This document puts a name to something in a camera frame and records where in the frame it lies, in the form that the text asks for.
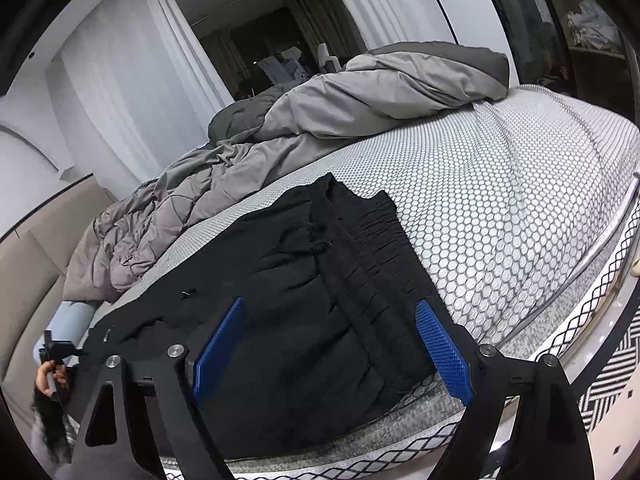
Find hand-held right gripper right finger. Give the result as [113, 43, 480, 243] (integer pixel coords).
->
[415, 299, 596, 480]

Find dark window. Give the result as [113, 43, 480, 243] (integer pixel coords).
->
[165, 0, 368, 102]

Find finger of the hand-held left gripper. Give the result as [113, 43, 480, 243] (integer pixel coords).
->
[43, 329, 85, 362]

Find honeycomb patterned mattress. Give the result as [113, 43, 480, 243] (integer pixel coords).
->
[65, 85, 640, 480]

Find black pants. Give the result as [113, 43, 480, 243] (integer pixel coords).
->
[67, 172, 453, 461]

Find grey duvet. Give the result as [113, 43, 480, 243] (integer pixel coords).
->
[62, 42, 511, 303]

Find white bed frame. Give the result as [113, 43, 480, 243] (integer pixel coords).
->
[480, 195, 640, 480]

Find black and white patterned rug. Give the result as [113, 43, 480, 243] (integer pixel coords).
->
[575, 327, 640, 436]

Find person's left forearm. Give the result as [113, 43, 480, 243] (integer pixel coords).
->
[29, 387, 76, 468]

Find light blue pillow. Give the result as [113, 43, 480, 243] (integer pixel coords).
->
[32, 300, 100, 367]

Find beige padded headboard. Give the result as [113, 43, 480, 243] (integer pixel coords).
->
[0, 175, 118, 413]

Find pile of white clothes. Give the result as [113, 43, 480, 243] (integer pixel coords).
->
[566, 0, 627, 55]

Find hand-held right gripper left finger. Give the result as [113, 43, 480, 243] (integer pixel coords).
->
[65, 297, 248, 480]

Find person's left hand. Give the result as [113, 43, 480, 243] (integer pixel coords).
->
[36, 360, 70, 401]

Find dark glass wardrobe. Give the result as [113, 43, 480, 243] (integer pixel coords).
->
[472, 0, 640, 128]

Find white curtain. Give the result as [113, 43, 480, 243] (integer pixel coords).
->
[317, 0, 458, 58]
[57, 0, 223, 201]

